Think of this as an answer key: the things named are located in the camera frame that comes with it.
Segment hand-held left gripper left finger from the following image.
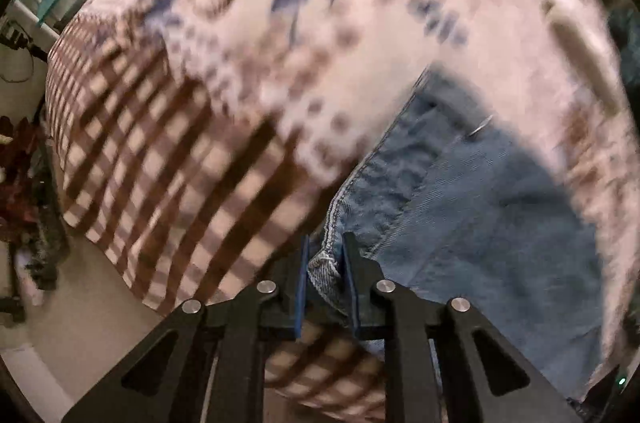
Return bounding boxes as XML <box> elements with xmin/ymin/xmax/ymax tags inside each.
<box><xmin>61</xmin><ymin>234</ymin><xmax>311</xmax><ymax>423</ymax></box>

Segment blue denim pants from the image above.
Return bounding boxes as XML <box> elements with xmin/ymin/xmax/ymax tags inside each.
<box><xmin>306</xmin><ymin>66</ymin><xmax>618</xmax><ymax>404</ymax></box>

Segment dark red clutter pile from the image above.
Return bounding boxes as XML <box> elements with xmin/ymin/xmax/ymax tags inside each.
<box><xmin>0</xmin><ymin>116</ymin><xmax>71</xmax><ymax>291</ymax></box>

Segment black cable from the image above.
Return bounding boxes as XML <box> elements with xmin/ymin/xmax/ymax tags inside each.
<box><xmin>0</xmin><ymin>20</ymin><xmax>51</xmax><ymax>84</ymax></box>

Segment floral blanket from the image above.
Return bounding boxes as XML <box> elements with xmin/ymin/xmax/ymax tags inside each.
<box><xmin>80</xmin><ymin>0</ymin><xmax>638</xmax><ymax>354</ymax></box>

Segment brown checked bed sheet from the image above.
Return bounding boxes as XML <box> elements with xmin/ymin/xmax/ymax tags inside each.
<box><xmin>45</xmin><ymin>10</ymin><xmax>391</xmax><ymax>421</ymax></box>

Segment dark teal quilt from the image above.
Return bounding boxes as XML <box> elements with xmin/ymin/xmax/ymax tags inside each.
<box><xmin>607</xmin><ymin>8</ymin><xmax>640</xmax><ymax>69</ymax></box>

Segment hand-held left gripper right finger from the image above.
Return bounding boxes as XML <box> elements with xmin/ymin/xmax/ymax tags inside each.
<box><xmin>341</xmin><ymin>231</ymin><xmax>583</xmax><ymax>423</ymax></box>

